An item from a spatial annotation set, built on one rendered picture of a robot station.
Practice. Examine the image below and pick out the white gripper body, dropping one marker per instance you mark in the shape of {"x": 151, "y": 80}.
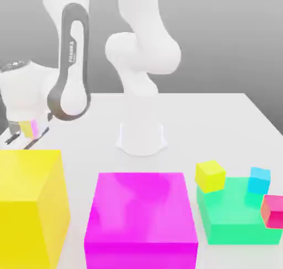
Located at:
{"x": 21, "y": 143}

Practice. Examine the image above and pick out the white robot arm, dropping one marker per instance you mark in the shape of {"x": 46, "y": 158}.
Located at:
{"x": 141, "y": 52}

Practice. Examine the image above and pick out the small yellow cube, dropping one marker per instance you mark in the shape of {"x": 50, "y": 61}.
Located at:
{"x": 210, "y": 177}

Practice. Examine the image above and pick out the small cyan cube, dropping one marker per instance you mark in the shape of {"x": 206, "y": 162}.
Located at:
{"x": 258, "y": 181}

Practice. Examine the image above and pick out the small red cube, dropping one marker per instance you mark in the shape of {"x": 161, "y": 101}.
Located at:
{"x": 273, "y": 213}

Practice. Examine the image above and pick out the large yellow box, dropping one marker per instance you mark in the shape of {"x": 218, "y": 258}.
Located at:
{"x": 24, "y": 207}

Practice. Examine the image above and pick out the large magenta box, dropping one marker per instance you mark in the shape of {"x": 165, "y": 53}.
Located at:
{"x": 141, "y": 211}

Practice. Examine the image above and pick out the large green box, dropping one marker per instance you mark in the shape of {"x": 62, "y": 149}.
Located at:
{"x": 232, "y": 215}

